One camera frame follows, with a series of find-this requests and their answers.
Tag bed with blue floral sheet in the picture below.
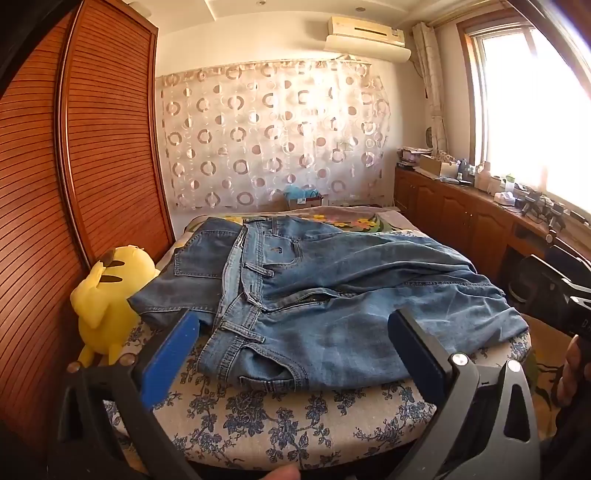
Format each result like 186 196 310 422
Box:
104 228 532 472

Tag small cardboard box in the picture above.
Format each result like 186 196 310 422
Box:
283 194 324 210

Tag person's right hand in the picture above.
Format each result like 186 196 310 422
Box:
556 335 583 407

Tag circle-patterned sheer curtain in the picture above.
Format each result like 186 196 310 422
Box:
154 58 393 210

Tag stack of papers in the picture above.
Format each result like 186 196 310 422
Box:
397 147 435 169

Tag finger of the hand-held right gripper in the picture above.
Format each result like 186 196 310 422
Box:
544 244 591 298

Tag open flat cardboard box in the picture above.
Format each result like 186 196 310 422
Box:
418 154 455 178

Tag wooden headboard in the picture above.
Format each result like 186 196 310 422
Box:
0 0 176 462

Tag low wooden cabinet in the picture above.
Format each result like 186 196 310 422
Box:
394 166 591 287

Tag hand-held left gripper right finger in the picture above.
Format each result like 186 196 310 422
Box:
387 308 543 480

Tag colourful flower blanket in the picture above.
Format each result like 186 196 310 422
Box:
185 205 421 238

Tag wooden-framed window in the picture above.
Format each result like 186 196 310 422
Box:
457 14 591 217

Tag black gadgets on stands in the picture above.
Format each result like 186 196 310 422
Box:
519 189 566 232

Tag white wall air conditioner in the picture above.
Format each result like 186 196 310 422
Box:
323 16 411 63

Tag person's dark clothing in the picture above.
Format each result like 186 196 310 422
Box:
540 401 591 480

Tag beige window curtain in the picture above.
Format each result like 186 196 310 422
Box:
411 21 448 155

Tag dark blue folded denim pants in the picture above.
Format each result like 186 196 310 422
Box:
127 217 245 328

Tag light blue denim pants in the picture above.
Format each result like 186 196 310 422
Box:
198 215 529 393

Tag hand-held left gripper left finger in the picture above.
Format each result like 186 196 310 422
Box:
51 308 204 480

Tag patterned floor rug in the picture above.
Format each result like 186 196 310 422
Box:
524 318 573 444

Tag person's left hand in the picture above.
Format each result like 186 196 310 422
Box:
252 464 301 480

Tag yellow plush toy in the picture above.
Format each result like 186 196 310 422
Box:
70 244 160 367

